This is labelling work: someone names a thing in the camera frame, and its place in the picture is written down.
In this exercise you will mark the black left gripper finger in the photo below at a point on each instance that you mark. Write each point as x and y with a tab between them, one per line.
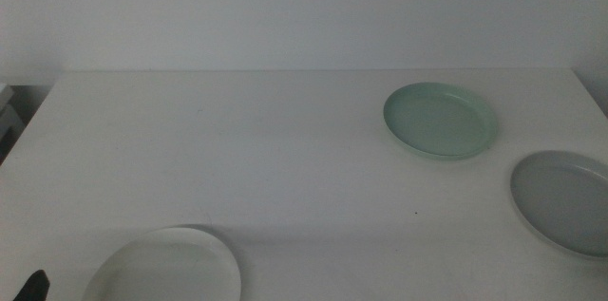
34	287

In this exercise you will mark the white shallow bowl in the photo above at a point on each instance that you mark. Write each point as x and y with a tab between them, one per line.
166	268

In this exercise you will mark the pale green shallow bowl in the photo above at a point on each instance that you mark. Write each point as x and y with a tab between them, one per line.
439	120

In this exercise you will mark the grey shallow bowl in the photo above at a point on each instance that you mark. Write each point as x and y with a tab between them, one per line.
565	201

